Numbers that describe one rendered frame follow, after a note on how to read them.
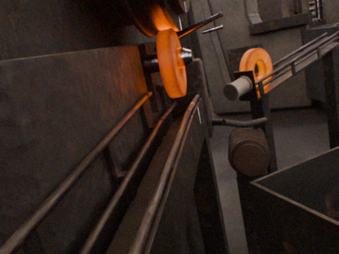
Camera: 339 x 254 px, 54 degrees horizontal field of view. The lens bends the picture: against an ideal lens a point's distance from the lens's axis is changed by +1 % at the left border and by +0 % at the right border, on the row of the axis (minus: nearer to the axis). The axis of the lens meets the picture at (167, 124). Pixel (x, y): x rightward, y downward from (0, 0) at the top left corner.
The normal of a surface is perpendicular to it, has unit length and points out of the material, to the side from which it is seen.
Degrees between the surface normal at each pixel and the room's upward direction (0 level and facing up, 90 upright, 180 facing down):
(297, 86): 90
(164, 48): 60
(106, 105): 90
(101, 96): 90
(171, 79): 111
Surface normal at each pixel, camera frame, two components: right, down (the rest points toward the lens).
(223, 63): -0.42, 0.29
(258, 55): 0.62, 0.07
